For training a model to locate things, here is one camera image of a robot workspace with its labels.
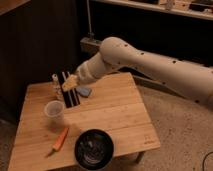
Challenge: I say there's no black striped eraser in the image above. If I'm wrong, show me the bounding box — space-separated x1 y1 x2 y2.
59 71 80 108

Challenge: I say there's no translucent ceramic cup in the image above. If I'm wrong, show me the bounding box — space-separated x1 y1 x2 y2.
44 100 64 125

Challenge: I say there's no clear plastic bottle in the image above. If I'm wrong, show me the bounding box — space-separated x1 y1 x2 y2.
52 74 64 101

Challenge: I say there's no vertical metal pole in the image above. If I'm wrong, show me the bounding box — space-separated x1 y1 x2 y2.
86 0 94 40

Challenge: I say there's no orange carrot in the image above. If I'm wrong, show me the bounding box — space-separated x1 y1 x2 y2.
52 127 69 151

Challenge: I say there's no wooden table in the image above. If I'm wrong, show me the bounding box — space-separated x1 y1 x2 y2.
8 73 160 171

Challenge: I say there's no black bowl with spiral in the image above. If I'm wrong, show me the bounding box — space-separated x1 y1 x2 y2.
74 129 114 171

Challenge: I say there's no wooden shelf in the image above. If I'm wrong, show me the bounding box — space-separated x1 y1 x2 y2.
93 0 213 21

